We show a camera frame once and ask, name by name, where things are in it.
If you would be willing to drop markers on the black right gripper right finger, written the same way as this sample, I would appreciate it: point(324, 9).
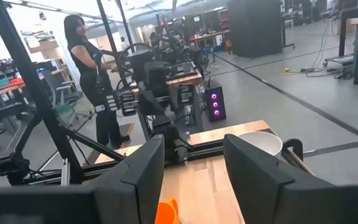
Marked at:
point(259, 186)

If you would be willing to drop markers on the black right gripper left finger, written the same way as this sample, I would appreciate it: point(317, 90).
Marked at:
point(135, 186)

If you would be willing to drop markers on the orange plastic mug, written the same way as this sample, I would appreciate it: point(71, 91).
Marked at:
point(166, 213)

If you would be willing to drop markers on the white ribbed bowl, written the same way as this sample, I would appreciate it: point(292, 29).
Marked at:
point(261, 141)

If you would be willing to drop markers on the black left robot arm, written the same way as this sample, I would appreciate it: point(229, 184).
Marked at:
point(157, 87)

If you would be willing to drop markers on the computer tower pink lights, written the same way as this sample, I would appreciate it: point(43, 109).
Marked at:
point(215, 102)

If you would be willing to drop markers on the wooden background workbench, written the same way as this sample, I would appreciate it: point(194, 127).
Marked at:
point(185, 80)

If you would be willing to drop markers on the grey office chair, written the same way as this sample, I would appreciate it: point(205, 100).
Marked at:
point(64, 93)

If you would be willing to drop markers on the person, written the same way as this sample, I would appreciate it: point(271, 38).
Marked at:
point(87, 62)

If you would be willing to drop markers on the tall black cabinet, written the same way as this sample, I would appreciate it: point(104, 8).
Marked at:
point(255, 28)

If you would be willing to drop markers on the black-legged wooden desk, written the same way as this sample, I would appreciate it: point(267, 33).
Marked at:
point(353, 12)

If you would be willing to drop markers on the black hook bracket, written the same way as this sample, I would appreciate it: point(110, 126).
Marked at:
point(292, 146)

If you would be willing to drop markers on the small black table camera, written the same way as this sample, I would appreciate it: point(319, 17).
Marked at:
point(9, 166)

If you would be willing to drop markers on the black aluminium table frame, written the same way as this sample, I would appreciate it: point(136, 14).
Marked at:
point(29, 77)

